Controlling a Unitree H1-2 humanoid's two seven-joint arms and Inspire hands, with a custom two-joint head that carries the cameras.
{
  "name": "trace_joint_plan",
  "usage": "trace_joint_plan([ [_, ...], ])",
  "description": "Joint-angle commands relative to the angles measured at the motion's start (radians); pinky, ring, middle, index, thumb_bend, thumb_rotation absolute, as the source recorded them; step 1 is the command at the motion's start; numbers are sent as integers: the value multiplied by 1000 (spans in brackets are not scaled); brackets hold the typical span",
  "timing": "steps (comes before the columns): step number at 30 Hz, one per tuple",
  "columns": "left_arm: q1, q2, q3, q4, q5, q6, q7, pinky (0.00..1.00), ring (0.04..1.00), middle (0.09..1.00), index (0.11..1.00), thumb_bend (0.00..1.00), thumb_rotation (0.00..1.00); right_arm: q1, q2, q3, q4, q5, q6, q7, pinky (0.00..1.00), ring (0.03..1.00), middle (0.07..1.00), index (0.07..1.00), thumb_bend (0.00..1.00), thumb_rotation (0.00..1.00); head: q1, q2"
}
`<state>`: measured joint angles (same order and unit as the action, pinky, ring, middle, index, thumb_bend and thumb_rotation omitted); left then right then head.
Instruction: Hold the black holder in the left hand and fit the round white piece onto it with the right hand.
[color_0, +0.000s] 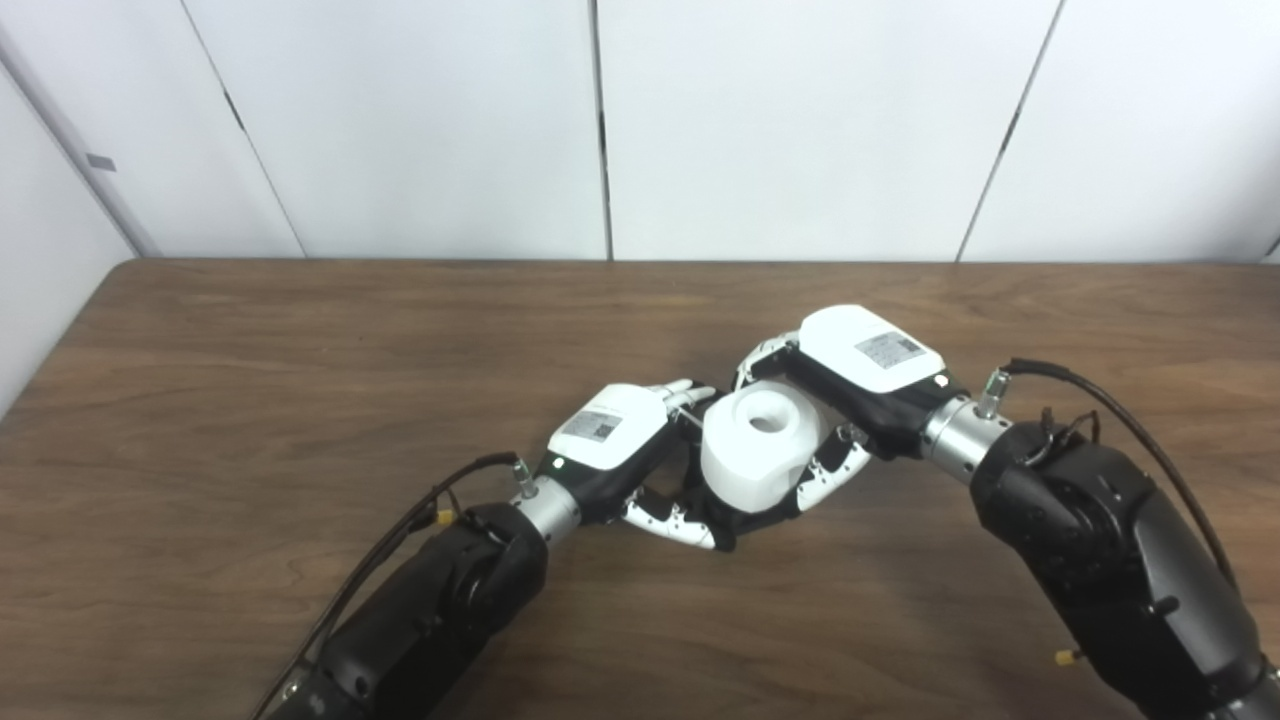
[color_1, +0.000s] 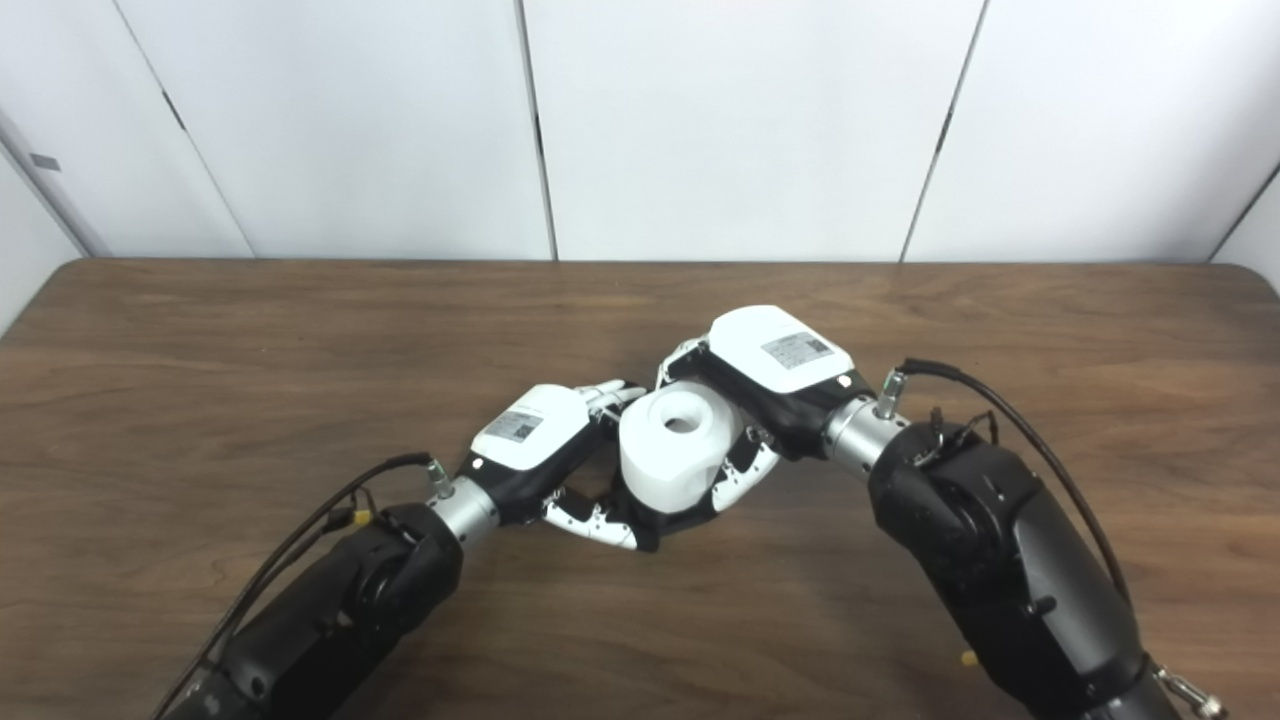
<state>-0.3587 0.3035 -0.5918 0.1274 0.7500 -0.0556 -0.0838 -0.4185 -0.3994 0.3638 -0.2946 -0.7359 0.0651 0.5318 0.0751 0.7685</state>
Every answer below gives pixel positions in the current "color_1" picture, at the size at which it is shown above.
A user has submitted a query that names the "white and black right hand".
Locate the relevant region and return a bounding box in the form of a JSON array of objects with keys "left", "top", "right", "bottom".
[{"left": 655, "top": 305, "right": 881, "bottom": 513}]

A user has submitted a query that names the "white and black left hand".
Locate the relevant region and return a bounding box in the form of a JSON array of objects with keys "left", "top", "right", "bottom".
[{"left": 457, "top": 380, "right": 661, "bottom": 553}]

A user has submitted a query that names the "round white piece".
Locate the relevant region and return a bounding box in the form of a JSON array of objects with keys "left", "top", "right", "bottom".
[{"left": 618, "top": 381, "right": 746, "bottom": 516}]

